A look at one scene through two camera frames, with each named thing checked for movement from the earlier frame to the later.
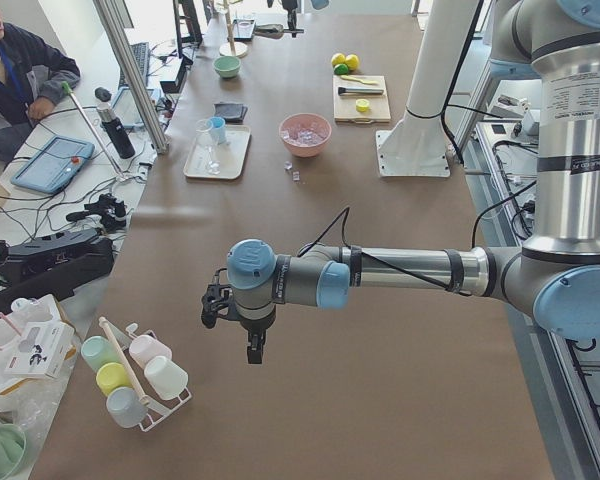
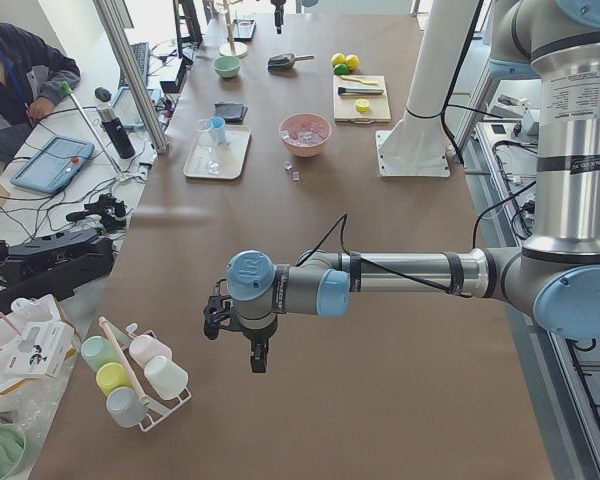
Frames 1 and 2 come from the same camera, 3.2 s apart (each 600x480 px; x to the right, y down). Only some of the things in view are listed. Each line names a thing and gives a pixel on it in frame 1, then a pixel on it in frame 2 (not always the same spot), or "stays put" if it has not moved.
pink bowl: x=305 y=134 stays put
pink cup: x=144 y=347 stays put
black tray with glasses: x=243 y=29 stays put
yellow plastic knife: x=359 y=80 stays put
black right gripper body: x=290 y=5 to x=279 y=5
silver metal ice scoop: x=272 y=31 to x=284 y=61
